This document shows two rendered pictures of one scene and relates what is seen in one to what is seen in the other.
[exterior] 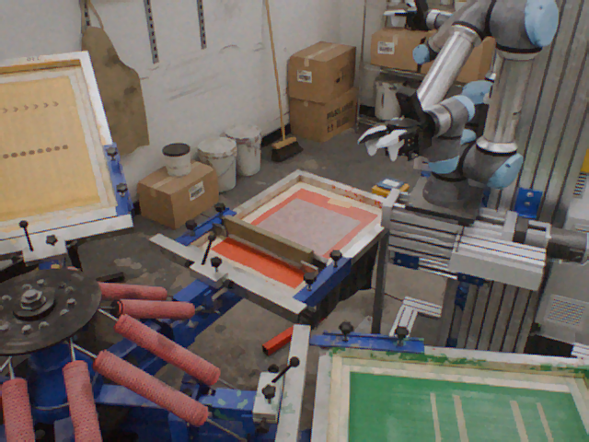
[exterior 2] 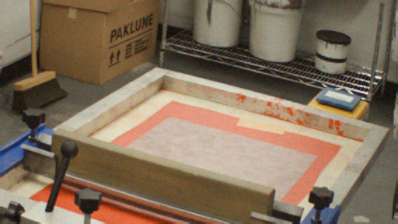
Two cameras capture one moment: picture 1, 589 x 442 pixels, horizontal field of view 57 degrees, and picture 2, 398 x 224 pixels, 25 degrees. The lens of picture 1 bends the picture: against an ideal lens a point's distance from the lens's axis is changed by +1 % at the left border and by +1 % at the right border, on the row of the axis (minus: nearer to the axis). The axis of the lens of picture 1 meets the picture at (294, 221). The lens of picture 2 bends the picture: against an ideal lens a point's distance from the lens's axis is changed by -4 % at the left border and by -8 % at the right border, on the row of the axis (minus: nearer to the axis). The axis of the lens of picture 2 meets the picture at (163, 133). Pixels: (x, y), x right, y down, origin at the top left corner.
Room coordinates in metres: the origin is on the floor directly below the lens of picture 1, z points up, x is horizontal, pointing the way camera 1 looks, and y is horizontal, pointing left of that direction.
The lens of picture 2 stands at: (0.23, 0.43, 1.72)
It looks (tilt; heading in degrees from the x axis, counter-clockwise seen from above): 23 degrees down; 347
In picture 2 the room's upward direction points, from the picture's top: 6 degrees clockwise
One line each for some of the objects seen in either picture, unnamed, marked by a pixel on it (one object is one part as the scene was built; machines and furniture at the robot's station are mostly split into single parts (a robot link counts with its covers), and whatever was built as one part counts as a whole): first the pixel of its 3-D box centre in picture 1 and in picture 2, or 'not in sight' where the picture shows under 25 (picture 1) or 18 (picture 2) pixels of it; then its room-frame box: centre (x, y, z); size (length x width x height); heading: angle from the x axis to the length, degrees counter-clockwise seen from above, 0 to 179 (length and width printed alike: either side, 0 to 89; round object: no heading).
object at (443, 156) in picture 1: (439, 148); not in sight; (1.30, -0.38, 1.56); 0.11 x 0.08 x 0.11; 41
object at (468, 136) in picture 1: (455, 151); not in sight; (1.55, -0.51, 1.42); 0.13 x 0.12 x 0.14; 41
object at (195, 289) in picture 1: (198, 292); not in sight; (1.35, 0.32, 1.02); 0.17 x 0.06 x 0.05; 143
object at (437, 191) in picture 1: (447, 182); not in sight; (1.56, -0.51, 1.31); 0.15 x 0.15 x 0.10
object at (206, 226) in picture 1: (207, 231); (9, 168); (1.78, 0.35, 0.97); 0.30 x 0.05 x 0.07; 143
